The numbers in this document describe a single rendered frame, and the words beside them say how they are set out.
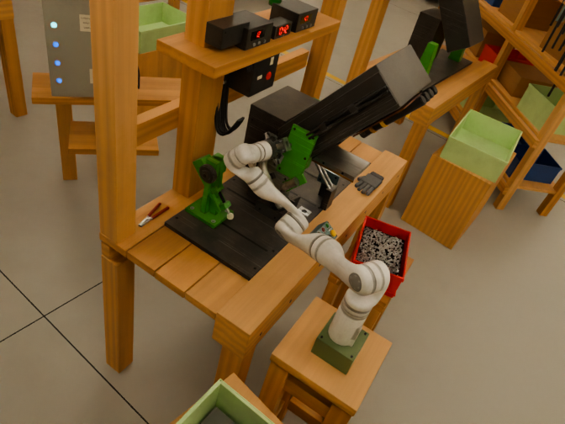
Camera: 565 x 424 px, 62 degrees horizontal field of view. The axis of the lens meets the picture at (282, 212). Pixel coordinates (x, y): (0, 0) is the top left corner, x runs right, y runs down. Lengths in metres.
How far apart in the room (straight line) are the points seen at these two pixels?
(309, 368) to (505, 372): 1.80
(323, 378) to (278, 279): 0.39
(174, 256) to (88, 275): 1.18
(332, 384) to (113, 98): 1.10
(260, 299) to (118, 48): 0.91
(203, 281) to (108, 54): 0.81
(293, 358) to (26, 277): 1.77
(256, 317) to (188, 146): 0.72
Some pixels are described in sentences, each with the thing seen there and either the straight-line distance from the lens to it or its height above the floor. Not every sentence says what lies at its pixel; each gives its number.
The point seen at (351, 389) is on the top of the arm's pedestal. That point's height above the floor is 0.85.
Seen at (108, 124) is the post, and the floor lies 1.37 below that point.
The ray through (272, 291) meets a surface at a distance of 1.71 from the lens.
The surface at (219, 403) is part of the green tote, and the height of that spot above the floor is 0.86.
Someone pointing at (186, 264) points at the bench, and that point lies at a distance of 1.77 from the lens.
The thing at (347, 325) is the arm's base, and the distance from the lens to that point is 1.52.
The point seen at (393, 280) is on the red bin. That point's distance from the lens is 1.94.
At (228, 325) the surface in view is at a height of 0.87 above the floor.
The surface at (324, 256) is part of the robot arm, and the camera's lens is 1.49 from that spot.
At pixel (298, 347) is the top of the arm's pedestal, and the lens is 1.66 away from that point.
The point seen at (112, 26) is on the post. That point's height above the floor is 1.68.
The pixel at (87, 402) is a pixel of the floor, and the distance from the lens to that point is 2.48.
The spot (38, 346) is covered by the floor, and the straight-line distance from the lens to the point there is 2.67.
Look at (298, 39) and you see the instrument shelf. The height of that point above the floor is 1.53.
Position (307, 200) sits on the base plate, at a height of 0.90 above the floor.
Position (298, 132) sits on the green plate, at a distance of 1.90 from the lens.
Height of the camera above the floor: 2.18
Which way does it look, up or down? 39 degrees down
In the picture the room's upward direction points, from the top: 15 degrees clockwise
